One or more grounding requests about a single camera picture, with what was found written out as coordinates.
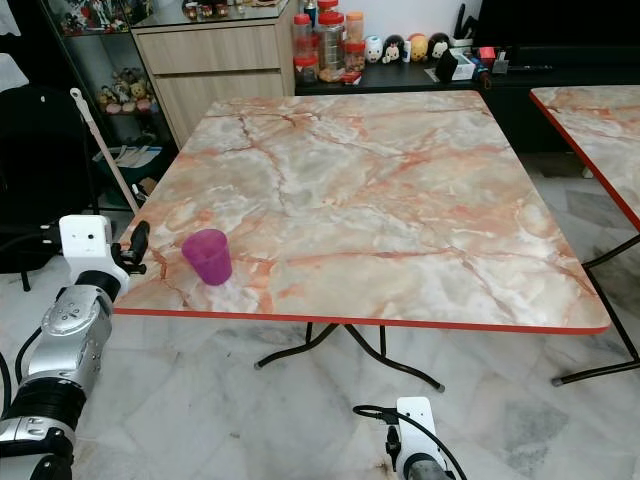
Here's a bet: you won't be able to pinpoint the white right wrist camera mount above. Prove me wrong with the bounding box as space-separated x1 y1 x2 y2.
395 397 441 462

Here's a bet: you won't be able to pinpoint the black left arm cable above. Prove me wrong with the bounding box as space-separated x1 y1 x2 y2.
0 232 61 396

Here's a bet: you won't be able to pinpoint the marble pattern folding table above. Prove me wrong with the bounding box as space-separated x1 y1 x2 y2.
112 90 613 393

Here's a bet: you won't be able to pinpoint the white lace cloth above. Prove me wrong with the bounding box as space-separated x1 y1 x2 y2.
0 0 22 41

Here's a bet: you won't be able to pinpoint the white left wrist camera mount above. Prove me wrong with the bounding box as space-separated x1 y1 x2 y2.
58 215 121 291

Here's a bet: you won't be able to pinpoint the black television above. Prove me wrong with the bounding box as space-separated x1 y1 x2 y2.
474 0 640 69

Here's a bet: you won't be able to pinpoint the purple plastic cup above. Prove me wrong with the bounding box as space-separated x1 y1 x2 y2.
182 229 233 287

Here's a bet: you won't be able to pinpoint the wooden stick with white tip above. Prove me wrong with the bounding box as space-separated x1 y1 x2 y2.
70 88 142 214

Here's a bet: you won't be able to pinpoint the yellow plush toy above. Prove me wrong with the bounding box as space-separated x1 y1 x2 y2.
406 33 430 63

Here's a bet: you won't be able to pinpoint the black and white small box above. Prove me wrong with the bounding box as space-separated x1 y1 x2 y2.
436 50 477 82

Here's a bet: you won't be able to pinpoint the black eared plush toy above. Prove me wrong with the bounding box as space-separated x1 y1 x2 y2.
428 32 452 59

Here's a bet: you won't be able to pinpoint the marble table with red edge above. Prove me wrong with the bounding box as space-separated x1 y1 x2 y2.
530 85 640 386

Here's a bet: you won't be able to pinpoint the glass display shelf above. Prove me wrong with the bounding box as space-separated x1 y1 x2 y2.
40 0 163 201

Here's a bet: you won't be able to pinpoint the slim red lid jar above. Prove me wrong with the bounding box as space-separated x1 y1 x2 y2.
292 14 317 84

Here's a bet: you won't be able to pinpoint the black chair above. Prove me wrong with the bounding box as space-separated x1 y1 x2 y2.
0 85 93 273

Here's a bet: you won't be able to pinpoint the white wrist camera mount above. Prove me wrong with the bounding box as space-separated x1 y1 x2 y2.
395 397 441 462
58 215 121 291

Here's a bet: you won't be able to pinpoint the orange lid snack jar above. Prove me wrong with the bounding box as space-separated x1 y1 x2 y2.
345 11 366 73

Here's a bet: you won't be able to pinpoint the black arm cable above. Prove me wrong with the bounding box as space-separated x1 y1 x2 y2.
353 403 467 480
0 232 61 396

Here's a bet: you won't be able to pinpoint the large red lid jar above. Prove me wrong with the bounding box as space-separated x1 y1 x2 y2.
317 10 347 82

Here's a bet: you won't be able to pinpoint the yellow bear figurines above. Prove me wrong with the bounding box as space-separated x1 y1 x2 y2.
97 68 153 114

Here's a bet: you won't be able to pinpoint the black round plush toy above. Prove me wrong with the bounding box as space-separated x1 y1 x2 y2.
382 35 407 65

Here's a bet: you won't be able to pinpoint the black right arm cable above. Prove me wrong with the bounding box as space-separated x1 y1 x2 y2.
353 403 467 480

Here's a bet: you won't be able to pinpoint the light wooden drawer cabinet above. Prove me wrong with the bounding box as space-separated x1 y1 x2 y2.
132 14 297 147

